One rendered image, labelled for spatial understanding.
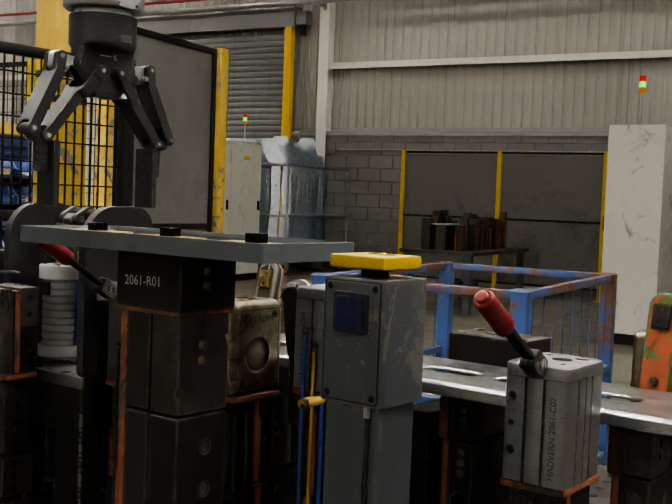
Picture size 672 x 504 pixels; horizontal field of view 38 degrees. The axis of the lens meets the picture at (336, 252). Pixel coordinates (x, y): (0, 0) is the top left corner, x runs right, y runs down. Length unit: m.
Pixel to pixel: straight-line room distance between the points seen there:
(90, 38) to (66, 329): 0.45
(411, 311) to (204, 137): 4.32
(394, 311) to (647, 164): 8.32
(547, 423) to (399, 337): 0.18
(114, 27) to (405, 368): 0.50
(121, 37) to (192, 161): 3.95
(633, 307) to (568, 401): 8.24
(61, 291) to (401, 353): 0.64
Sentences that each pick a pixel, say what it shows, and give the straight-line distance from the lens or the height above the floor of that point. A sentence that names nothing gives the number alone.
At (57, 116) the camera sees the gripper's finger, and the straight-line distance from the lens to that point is 1.08.
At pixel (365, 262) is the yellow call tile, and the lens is 0.84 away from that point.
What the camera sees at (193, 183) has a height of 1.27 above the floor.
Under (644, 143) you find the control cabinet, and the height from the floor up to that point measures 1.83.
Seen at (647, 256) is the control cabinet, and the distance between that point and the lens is 9.11.
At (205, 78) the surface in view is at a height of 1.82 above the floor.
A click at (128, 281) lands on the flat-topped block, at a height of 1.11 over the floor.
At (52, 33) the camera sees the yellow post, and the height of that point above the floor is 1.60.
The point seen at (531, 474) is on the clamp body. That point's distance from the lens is 0.96.
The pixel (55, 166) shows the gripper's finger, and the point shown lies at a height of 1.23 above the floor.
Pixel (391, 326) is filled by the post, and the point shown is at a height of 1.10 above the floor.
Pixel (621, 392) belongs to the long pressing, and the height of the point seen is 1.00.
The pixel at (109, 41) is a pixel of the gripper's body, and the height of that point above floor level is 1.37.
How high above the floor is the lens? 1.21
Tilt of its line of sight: 3 degrees down
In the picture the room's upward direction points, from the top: 2 degrees clockwise
